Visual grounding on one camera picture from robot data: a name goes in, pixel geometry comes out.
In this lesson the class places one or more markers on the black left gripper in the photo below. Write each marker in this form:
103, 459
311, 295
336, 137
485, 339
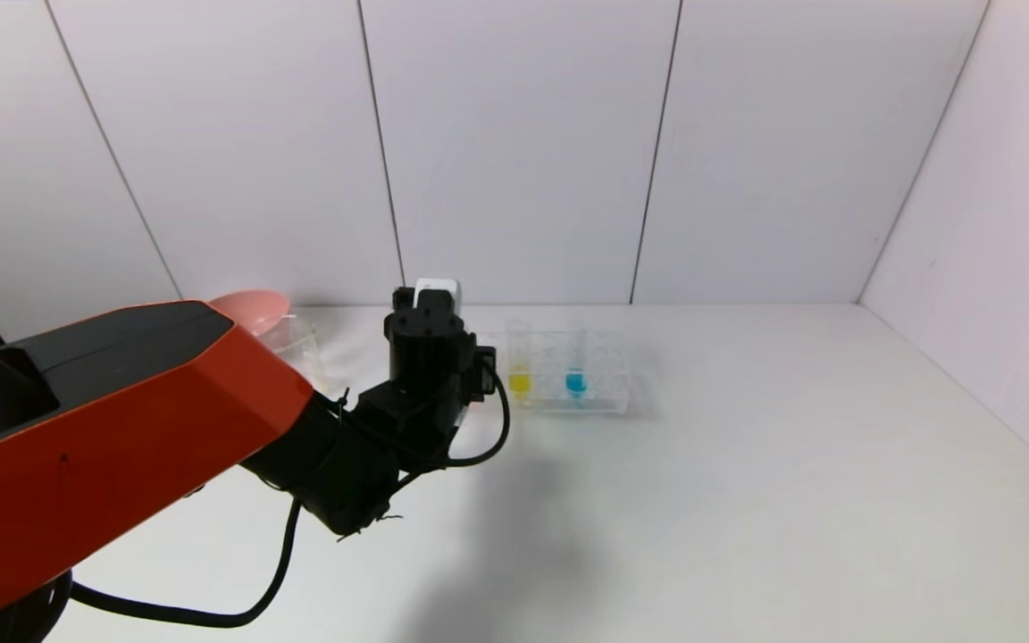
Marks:
425, 344

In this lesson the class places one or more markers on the yellow pigment test tube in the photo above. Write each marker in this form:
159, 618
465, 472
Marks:
520, 382

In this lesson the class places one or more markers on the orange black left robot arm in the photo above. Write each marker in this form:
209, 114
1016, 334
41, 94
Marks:
121, 420

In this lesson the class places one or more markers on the clear glass beaker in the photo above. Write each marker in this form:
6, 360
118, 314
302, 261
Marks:
305, 353

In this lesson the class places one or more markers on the blue pigment test tube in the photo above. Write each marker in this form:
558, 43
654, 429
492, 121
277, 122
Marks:
576, 383

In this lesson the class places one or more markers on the clear acrylic test tube rack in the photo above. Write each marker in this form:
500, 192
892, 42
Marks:
608, 375

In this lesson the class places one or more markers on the pink bowl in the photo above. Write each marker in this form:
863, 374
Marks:
251, 308

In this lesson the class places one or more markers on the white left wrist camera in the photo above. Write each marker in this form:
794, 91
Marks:
439, 288

